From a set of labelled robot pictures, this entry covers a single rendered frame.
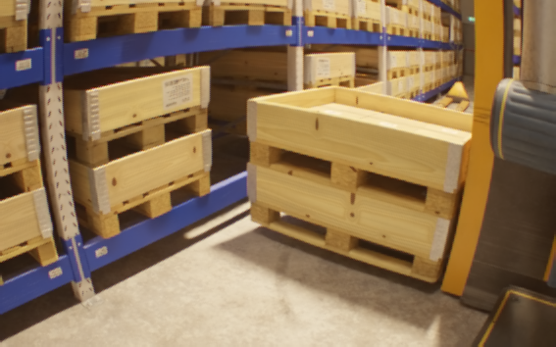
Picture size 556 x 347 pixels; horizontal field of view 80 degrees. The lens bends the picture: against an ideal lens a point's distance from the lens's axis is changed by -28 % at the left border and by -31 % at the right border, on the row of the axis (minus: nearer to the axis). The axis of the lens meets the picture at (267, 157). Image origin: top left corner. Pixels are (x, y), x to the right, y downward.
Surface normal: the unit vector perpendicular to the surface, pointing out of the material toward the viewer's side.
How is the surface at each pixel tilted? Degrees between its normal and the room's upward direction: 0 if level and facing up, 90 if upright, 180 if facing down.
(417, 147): 90
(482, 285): 90
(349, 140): 90
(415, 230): 90
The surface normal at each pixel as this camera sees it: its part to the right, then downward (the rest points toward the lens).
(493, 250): -0.67, 0.22
